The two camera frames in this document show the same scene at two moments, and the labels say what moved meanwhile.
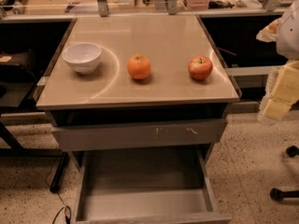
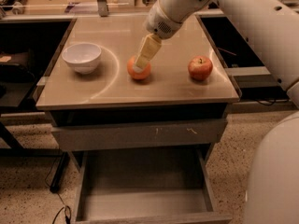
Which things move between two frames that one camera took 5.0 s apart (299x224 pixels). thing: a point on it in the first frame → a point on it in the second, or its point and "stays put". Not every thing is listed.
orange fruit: (139, 66) stays put
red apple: (200, 68) stays put
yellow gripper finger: (283, 92) → (163, 27)
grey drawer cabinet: (142, 98) stays put
